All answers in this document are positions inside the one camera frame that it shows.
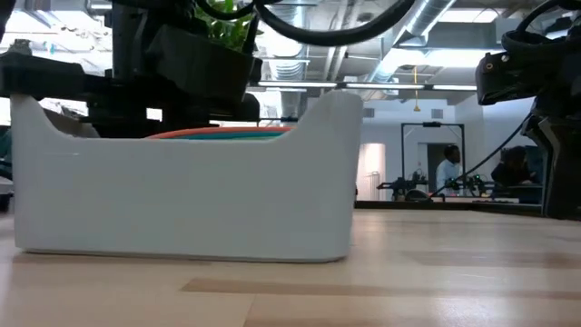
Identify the orange measuring cup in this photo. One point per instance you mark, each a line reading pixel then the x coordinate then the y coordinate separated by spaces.
pixel 218 131

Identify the grey plastic basket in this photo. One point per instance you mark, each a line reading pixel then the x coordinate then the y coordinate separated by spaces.
pixel 181 200

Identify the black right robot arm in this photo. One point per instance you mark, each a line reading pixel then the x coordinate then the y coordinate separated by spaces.
pixel 563 172

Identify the black background robot arm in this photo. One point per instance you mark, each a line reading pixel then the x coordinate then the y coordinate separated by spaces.
pixel 401 186

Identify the person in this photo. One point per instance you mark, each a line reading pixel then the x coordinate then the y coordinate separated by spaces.
pixel 447 175
pixel 510 172

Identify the green leafy plant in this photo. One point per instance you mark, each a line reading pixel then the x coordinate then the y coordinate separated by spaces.
pixel 227 32

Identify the long ceiling light bar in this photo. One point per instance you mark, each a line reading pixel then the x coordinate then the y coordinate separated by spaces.
pixel 363 86

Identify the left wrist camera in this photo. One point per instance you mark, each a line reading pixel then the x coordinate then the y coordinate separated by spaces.
pixel 199 63

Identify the black metal gantry frame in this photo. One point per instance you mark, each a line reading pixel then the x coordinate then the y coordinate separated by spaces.
pixel 432 124

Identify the black aluminium table frame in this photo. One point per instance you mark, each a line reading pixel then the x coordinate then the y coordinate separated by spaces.
pixel 454 205

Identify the silver ventilation duct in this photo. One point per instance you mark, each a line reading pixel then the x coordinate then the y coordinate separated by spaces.
pixel 290 68

